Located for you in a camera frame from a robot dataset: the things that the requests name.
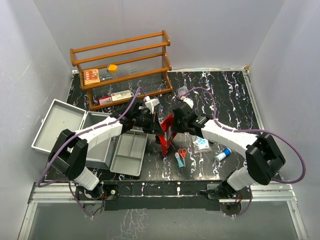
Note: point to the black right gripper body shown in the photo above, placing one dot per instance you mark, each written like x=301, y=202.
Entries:
x=179, y=126

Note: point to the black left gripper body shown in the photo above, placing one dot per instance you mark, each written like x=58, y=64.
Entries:
x=147, y=122

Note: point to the red first aid pouch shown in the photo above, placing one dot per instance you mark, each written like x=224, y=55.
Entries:
x=164, y=125

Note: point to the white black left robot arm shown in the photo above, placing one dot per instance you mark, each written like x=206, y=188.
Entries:
x=69, y=153

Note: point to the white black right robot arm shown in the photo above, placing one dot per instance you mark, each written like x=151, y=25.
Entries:
x=262, y=154

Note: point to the brown medicine bottle orange cap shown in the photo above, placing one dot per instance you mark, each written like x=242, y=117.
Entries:
x=157, y=139

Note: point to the white green medicine box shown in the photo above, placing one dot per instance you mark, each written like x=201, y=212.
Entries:
x=121, y=95

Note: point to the red white medicine box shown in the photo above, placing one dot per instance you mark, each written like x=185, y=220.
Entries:
x=104, y=100

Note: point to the clear round plastic container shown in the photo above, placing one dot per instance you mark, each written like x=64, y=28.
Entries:
x=182, y=91

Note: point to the grey plastic tray insert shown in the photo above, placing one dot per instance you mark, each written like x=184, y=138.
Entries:
x=129, y=153

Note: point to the orange small scissors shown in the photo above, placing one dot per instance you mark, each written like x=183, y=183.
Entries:
x=182, y=152

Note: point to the white teal tube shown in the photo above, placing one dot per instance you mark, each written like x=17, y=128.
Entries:
x=179, y=161

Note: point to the white blue bandage roll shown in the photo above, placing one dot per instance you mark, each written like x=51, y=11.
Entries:
x=222, y=155

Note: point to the wooden shelf rack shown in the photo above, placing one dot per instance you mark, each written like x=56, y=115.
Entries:
x=142, y=61

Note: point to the yellow small box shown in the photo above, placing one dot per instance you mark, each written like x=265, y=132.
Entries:
x=112, y=68

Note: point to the orange patterned box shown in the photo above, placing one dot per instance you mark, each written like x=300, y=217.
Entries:
x=91, y=76

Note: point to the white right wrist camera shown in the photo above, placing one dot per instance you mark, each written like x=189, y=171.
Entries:
x=188, y=101

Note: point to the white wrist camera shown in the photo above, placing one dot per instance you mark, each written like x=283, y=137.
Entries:
x=150, y=103
x=188, y=101

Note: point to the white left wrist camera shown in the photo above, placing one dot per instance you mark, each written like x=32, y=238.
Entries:
x=150, y=103

